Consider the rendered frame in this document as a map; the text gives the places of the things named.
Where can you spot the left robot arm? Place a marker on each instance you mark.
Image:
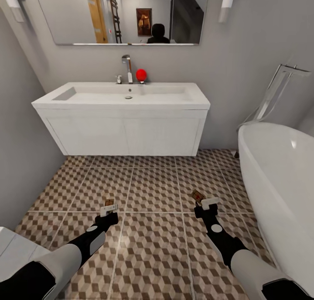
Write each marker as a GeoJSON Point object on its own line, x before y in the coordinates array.
{"type": "Point", "coordinates": [44, 277]}

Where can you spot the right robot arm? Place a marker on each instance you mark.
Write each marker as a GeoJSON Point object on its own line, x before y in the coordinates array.
{"type": "Point", "coordinates": [259, 280]}

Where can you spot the mirror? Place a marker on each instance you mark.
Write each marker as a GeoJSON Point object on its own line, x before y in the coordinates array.
{"type": "Point", "coordinates": [125, 22]}

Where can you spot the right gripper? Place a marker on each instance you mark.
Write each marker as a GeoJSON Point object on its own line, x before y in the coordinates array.
{"type": "Point", "coordinates": [201, 213]}

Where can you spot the mousetrap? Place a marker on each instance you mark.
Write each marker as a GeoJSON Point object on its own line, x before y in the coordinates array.
{"type": "Point", "coordinates": [197, 196]}
{"type": "Point", "coordinates": [109, 202]}

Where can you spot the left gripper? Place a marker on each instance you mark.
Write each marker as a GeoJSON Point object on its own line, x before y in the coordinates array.
{"type": "Point", "coordinates": [110, 219]}

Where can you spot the bathtub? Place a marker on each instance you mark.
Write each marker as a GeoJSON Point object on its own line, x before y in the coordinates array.
{"type": "Point", "coordinates": [277, 166]}

